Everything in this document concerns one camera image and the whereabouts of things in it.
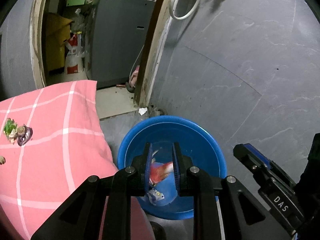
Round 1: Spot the red and yellow wrapper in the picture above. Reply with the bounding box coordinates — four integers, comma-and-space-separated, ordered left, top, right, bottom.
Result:
149, 162, 175, 187

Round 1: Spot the yellow bag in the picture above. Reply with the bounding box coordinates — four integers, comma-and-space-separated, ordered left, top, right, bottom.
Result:
46, 12, 73, 72

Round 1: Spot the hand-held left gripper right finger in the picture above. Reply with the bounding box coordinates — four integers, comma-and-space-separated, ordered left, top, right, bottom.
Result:
172, 142, 292, 240

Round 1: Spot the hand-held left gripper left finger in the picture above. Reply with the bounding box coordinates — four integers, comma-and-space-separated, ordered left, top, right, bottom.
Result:
30, 142, 153, 240

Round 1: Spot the green wrapper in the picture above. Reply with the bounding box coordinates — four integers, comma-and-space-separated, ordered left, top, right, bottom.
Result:
3, 118, 18, 144

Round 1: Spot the pink checked blanket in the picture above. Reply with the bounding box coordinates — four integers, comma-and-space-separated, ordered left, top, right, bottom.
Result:
0, 80, 155, 240

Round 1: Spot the pink cloth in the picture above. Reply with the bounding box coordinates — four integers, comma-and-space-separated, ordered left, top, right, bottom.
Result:
130, 65, 140, 85

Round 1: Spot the purple candy wrapper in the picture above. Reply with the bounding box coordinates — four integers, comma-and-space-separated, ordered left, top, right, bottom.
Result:
16, 125, 33, 146

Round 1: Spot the clear plastic bag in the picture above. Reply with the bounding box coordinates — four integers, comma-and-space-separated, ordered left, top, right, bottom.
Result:
72, 9, 88, 33

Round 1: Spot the wooden door frame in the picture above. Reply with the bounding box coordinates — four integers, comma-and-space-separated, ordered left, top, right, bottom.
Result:
29, 0, 187, 108

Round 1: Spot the white and red sack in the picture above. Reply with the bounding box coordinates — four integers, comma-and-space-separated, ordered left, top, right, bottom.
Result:
62, 32, 87, 82

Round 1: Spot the grey washing machine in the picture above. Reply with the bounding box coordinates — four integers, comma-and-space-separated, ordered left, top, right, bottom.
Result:
85, 0, 157, 89

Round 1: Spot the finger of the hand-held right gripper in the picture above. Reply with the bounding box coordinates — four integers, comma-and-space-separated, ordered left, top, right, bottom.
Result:
233, 143, 273, 180

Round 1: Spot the blue plastic bucket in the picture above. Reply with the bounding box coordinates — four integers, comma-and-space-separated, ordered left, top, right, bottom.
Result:
117, 116, 228, 220

